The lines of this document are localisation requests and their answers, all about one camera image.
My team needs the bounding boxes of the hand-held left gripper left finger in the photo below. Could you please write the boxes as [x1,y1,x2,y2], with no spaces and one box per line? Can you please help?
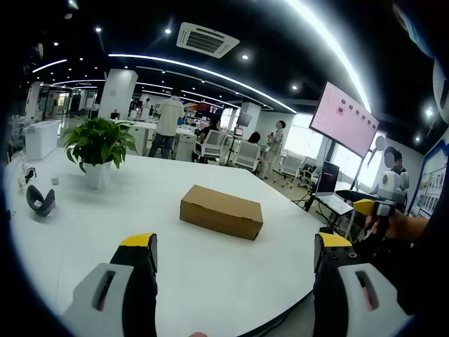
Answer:
[61,231,159,337]

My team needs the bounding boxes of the ceiling air conditioner vent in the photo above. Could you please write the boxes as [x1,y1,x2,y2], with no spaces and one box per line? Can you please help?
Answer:
[175,22,241,59]

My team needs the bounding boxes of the person's right hand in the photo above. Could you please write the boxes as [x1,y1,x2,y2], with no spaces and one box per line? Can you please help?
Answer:
[363,206,408,243]

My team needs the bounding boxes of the dark laptop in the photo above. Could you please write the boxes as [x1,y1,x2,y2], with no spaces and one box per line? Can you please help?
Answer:
[315,161,354,216]

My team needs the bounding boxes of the green plant in white pot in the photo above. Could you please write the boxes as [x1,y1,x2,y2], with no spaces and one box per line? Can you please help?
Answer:
[62,117,138,190]

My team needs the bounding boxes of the grey curved headset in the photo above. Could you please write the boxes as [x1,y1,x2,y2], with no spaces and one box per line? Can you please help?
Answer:
[25,184,56,218]

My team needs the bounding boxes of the large pink monitor screen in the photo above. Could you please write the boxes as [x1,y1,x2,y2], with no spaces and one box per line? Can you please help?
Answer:
[308,81,380,158]

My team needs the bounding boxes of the blue wall display board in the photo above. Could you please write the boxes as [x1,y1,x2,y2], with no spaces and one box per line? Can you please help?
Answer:
[408,143,449,219]

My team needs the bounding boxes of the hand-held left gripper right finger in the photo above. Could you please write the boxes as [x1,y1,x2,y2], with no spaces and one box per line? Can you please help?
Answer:
[313,231,417,337]

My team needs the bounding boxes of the brown cardboard shoe box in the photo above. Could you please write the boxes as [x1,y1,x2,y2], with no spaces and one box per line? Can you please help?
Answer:
[179,184,264,242]

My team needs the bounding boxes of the white office chair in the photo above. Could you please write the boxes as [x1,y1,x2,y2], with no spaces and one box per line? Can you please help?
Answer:
[234,140,262,172]
[201,129,229,163]

